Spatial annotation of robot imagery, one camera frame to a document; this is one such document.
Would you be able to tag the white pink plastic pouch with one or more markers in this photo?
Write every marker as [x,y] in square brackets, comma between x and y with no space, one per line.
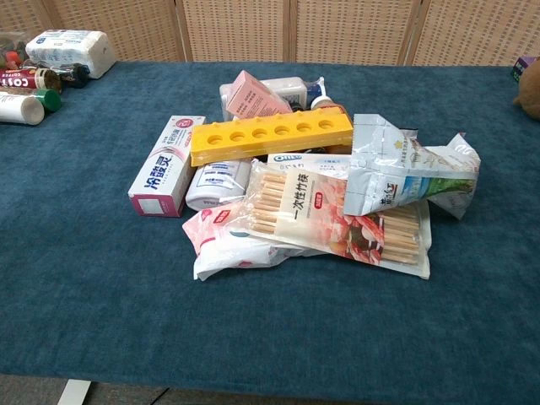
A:
[228,249]

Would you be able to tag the silver white snack bag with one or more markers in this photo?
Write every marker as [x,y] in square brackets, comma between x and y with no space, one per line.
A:
[392,169]

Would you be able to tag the bag of colourful items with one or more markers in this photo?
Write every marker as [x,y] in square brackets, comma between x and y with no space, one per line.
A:
[12,52]

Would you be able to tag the disposable bamboo chopsticks pack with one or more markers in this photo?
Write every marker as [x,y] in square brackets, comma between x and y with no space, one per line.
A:
[320,211]

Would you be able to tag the white round bottle blue label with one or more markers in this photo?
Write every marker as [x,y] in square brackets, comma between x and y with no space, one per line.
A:
[215,181]

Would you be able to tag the white Oreo box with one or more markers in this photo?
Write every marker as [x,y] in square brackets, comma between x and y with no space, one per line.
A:
[312,161]

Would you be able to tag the yellow plastic holed tray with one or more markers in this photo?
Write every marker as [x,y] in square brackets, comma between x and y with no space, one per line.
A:
[270,137]

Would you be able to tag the pink cardboard box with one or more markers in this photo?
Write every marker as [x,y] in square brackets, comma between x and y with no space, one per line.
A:
[253,97]

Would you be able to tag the small bottle white cap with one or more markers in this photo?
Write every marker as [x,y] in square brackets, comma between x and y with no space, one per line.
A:
[321,102]

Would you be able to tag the pink white toothpaste box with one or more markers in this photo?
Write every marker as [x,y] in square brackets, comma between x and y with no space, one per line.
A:
[162,169]

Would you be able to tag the white rectangular container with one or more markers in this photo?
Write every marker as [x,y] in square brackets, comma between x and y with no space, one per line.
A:
[284,88]

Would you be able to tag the white translucent container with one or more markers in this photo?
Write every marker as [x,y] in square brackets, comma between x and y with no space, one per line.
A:
[315,86]

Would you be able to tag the wooden folding screen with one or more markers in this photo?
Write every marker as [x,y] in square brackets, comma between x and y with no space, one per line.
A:
[270,29]

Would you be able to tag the blue table cloth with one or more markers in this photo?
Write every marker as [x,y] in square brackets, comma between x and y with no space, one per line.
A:
[126,316]

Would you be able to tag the green capped bottle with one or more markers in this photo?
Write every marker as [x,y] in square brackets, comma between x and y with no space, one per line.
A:
[50,100]

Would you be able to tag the white tissue pack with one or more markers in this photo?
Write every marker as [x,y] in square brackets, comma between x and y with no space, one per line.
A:
[71,50]

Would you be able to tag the white tube bottle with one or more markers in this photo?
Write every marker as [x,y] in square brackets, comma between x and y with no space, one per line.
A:
[19,109]

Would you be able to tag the white table leg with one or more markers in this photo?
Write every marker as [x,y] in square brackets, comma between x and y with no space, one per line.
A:
[72,391]

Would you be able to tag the Costa coffee bottle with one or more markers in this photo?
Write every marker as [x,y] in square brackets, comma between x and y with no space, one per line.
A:
[25,79]

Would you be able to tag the purple green box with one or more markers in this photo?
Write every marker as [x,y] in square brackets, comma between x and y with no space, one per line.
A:
[523,67]

